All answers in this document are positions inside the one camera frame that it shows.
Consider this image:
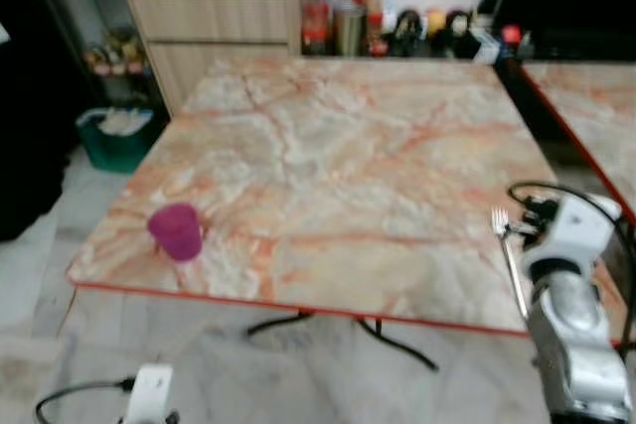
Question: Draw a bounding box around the purple plastic cup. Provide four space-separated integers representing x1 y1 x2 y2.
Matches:
147 203 205 262

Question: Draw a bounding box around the small white box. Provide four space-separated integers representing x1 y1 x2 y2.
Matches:
474 29 504 64

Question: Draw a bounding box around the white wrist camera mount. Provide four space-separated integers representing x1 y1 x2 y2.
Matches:
524 194 624 276
121 364 176 424

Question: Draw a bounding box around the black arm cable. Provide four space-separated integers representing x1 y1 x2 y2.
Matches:
506 180 636 276
35 376 136 424

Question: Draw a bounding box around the red bottle with red cap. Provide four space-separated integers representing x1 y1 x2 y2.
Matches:
302 0 330 56

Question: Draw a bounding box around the glass shelf rack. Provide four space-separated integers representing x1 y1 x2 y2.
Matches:
30 0 166 107

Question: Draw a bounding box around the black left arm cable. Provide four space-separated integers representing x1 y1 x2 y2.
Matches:
35 376 136 424

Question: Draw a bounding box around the green plastic basket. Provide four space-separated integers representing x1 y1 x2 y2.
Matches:
77 106 160 174

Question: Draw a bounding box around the yellow headed doll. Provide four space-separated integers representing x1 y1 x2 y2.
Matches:
425 9 448 40

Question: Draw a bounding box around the black metal table frame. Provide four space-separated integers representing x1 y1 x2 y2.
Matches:
246 309 440 372

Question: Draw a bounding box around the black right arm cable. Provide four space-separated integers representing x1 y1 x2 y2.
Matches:
506 180 636 276

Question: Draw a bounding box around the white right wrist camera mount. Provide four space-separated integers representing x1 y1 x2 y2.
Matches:
524 194 624 276

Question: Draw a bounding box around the silver metal fork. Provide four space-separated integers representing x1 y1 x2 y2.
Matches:
491 208 531 322

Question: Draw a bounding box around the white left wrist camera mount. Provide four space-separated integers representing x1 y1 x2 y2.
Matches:
121 364 176 424

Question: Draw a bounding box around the round metal tin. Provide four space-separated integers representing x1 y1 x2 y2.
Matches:
334 4 367 58

